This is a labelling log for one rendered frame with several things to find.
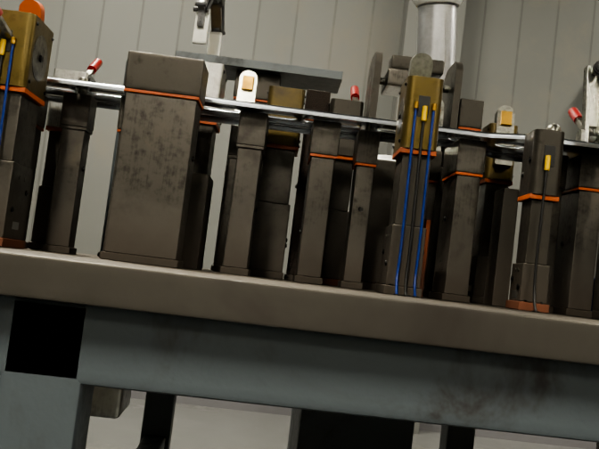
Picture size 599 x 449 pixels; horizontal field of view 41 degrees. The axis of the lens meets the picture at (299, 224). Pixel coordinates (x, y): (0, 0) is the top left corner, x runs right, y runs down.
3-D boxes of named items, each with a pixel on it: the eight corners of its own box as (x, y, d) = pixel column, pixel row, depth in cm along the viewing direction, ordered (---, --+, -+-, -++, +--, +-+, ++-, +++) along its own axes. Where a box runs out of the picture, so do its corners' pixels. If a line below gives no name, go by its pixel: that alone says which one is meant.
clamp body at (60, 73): (26, 250, 155) (52, 68, 157) (43, 251, 167) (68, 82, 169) (63, 255, 155) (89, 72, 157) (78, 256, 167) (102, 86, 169)
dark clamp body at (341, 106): (307, 284, 159) (330, 97, 162) (305, 283, 171) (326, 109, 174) (343, 289, 160) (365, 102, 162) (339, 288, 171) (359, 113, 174)
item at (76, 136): (40, 250, 140) (63, 91, 142) (48, 251, 145) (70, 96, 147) (69, 254, 141) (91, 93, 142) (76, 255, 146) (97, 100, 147)
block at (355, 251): (340, 287, 142) (358, 128, 144) (337, 286, 149) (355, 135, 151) (362, 289, 142) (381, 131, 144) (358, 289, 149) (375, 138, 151)
